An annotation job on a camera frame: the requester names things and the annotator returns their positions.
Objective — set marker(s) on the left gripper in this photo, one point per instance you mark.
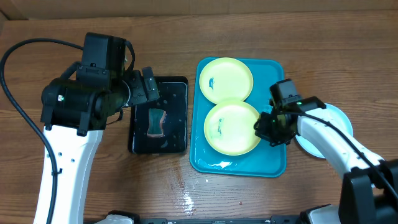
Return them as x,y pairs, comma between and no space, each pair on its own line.
140,94

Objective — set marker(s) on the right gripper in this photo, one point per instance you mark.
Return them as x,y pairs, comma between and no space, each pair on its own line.
264,133

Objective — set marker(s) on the green scrub sponge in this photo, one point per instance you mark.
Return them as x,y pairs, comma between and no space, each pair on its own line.
156,120

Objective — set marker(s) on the light blue plate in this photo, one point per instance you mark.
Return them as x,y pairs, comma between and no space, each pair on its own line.
340,118

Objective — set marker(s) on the yellow-green plate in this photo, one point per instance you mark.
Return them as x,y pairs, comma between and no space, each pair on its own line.
229,128
225,79

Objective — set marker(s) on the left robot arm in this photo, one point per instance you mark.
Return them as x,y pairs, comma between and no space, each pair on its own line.
75,110

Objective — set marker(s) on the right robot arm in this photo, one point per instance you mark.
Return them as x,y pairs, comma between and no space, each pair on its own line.
369,187

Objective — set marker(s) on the black water tray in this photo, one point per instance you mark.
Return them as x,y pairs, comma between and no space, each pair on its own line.
173,99

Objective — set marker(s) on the teal plastic tray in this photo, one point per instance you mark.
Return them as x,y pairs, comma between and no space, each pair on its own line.
264,160

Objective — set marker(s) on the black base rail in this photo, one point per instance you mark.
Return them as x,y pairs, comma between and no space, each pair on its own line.
135,219

